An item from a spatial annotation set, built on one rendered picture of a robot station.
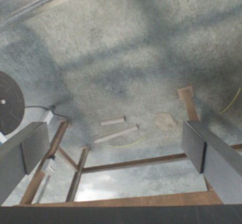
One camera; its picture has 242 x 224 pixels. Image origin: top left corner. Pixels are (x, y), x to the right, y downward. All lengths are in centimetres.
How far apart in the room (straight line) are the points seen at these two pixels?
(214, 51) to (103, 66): 71
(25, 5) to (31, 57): 104
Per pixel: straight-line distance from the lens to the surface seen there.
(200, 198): 86
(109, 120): 150
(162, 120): 145
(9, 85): 149
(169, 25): 113
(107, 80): 129
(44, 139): 17
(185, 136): 16
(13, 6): 40
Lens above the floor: 109
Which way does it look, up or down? 51 degrees down
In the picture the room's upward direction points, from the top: 170 degrees counter-clockwise
